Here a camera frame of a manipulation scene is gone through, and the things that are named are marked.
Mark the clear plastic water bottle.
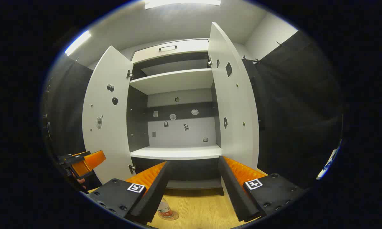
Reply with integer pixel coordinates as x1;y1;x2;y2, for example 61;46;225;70
157;197;174;218

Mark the white cabinet shelf board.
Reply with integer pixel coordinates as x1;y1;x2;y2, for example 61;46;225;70
130;68;214;95
130;146;222;160

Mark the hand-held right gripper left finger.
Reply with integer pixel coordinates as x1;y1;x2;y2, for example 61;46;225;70
86;161;171;225

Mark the white and blue object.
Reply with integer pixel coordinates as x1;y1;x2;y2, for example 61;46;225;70
316;148;337;180

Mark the black backdrop cloth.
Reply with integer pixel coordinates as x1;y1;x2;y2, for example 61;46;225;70
41;30;344;191

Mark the long ceiling light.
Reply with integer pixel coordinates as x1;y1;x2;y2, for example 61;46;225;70
65;30;92;57
145;0;221;9

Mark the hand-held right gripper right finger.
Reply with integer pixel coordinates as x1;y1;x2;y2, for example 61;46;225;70
218;156;307;222

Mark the white cabinet door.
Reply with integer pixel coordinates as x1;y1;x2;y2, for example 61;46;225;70
208;22;260;170
82;45;135;184

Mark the white cabinet drawer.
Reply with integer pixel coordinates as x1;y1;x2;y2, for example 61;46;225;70
131;39;209;64

